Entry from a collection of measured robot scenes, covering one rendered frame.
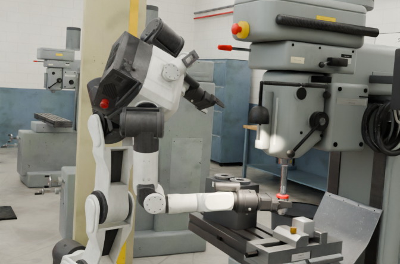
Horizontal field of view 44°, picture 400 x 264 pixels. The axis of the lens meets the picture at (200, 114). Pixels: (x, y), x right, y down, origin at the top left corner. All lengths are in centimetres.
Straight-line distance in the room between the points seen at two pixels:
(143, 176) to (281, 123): 52
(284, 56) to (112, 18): 185
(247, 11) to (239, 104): 754
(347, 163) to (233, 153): 721
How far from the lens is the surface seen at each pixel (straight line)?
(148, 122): 170
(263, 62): 182
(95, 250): 224
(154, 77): 182
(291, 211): 420
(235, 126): 927
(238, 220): 212
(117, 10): 339
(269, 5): 170
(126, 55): 181
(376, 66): 203
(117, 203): 213
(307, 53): 178
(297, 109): 179
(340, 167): 223
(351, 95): 193
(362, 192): 215
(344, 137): 192
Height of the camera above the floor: 157
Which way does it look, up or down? 4 degrees down
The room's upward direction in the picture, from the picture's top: 4 degrees clockwise
